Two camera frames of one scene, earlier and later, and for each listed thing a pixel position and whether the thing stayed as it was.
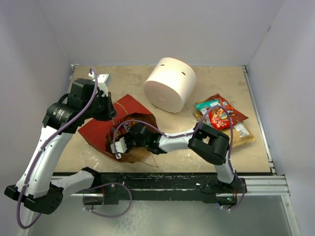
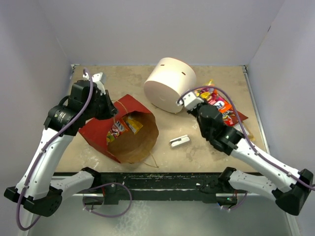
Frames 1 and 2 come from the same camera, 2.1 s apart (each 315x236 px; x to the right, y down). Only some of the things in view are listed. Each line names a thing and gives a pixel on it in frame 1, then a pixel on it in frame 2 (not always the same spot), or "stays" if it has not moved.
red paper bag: (95, 132) stays
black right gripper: (126, 140) -> (192, 112)
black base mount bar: (225, 188) stays
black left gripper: (110, 113) stays
